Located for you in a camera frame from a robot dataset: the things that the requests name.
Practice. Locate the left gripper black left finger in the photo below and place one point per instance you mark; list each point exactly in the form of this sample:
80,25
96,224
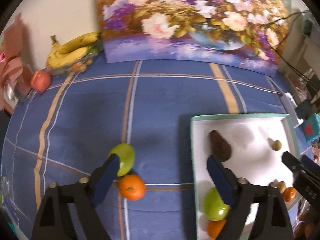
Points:
53,220

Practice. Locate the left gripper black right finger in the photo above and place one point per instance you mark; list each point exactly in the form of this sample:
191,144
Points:
272,219

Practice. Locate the small orange tangerine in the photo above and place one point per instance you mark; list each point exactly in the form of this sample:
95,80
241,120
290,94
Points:
289,194

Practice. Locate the yellowish round longan fruit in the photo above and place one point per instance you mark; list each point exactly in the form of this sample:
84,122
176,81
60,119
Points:
276,145

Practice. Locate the orange mandarin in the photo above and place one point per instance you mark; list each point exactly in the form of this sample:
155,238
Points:
215,227

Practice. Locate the green fruit front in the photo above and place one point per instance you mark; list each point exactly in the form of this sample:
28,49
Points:
214,208

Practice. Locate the green fruit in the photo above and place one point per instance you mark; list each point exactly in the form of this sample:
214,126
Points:
214,208
126,154

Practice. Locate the orange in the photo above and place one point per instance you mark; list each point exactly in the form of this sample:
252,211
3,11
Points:
132,187

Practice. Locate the small dark brown avocado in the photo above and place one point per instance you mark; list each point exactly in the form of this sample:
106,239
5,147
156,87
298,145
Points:
219,146

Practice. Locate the small tan longan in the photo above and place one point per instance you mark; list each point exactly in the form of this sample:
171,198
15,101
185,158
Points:
281,186

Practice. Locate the person's right hand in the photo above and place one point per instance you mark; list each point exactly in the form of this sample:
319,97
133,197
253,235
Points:
308,228

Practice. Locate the teal toy box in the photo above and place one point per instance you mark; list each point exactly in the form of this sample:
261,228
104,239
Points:
311,128

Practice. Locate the white tray with teal rim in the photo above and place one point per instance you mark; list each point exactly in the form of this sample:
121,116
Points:
250,137

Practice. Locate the black power adapter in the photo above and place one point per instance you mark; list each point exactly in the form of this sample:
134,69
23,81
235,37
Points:
304,109

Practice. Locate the white power strip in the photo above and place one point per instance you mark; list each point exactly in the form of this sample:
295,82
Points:
290,107

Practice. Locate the blue plaid tablecloth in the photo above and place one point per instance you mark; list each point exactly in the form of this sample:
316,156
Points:
65,133

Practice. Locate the red apple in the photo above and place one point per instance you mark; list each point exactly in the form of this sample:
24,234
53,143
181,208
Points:
41,81

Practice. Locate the pink wrapped flower bouquet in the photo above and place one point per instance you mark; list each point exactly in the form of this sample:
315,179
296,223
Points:
13,71

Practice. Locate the glass fruit bowl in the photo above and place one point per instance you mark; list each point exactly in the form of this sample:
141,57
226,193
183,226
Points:
75,63

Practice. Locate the floral still life painting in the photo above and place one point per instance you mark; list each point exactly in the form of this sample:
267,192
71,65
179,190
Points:
246,34

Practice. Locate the yellow banana bunch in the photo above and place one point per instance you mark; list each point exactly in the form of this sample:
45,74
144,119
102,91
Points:
88,39

